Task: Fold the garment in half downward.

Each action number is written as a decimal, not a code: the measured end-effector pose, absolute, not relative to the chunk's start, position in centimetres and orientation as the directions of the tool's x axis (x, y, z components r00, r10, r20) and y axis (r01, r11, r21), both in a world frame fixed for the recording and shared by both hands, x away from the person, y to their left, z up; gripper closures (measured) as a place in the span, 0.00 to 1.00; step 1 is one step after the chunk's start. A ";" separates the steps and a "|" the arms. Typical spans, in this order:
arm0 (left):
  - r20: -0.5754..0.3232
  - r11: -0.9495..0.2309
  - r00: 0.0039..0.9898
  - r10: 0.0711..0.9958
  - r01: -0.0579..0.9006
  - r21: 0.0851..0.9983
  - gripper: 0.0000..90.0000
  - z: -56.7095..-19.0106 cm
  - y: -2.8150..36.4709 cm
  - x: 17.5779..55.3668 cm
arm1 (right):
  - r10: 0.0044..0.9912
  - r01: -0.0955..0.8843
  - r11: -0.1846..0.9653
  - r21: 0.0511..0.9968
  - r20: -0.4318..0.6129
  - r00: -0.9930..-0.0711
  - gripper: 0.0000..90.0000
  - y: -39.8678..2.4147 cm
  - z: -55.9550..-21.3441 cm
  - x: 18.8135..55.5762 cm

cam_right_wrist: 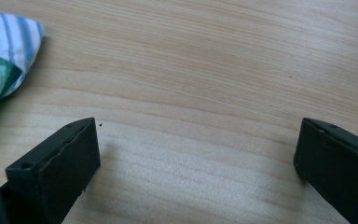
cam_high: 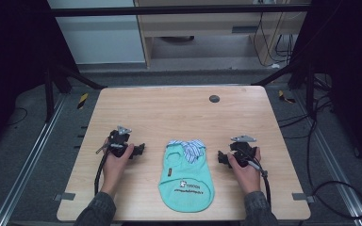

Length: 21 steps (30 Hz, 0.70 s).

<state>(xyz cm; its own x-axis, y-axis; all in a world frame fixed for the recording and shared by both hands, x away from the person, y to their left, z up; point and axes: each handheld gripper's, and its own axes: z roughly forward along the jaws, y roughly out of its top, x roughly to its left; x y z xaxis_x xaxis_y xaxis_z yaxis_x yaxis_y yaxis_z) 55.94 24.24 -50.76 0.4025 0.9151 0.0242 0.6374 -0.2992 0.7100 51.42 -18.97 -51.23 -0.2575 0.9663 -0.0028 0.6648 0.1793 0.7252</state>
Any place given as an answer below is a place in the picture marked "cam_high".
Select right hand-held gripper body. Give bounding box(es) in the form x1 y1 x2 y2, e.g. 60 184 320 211
217 135 258 169

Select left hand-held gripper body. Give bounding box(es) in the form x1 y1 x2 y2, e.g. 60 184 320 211
95 125 139 159

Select mint green pet shirt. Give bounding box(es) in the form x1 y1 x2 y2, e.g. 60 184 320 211
157 138 216 214

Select person's right hand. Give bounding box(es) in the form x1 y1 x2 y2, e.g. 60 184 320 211
227 146 262 196

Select person's left hand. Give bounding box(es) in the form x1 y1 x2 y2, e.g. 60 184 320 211
100 137 136 196

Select black and yellow tape strip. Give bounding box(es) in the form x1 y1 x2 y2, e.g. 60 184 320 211
278 89 296 105
76 92 90 110

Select black metal stand leg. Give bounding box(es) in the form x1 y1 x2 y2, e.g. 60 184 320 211
43 62 107 123
251 59 316 118

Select white cabinet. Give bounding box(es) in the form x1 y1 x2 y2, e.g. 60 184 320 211
46 0 147 66

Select wooden desk with drawer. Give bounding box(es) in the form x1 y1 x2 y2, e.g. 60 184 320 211
133 0 312 69

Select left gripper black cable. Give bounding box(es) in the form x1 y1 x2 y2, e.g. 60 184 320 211
93 149 111 196

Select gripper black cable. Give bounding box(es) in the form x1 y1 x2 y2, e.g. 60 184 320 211
246 159 272 208
93 149 111 196

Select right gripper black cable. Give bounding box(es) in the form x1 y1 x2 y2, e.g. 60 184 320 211
246 159 272 208

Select grey metal table bracket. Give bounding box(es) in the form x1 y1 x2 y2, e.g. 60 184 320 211
53 192 76 202
291 192 316 203

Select aluminium floor rail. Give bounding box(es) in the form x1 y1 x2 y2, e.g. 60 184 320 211
0 93 68 226
291 90 362 226

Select black floor cable loop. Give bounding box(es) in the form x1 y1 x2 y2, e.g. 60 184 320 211
306 119 362 220

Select hanging black cables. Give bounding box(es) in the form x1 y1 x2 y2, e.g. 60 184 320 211
252 11 300 68

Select black metal frame bar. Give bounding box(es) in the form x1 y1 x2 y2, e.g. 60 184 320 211
48 3 312 18

